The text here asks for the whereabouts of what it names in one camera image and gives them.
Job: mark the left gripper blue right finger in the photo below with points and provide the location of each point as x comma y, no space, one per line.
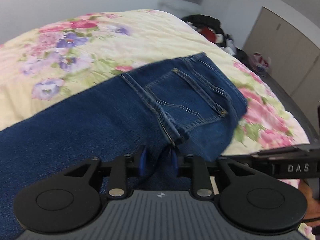
182,164

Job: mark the beige wardrobe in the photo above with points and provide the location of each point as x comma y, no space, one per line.
294,58

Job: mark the blue denim jeans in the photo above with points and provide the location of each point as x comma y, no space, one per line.
185,102

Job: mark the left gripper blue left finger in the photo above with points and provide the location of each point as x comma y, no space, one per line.
136,163

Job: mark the floral yellow bed quilt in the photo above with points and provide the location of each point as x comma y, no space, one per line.
45,66

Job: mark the person's right hand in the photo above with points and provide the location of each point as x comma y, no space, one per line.
313,205

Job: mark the white red shoes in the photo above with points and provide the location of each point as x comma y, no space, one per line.
260,64

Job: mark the dark clothes pile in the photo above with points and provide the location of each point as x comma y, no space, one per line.
210,28

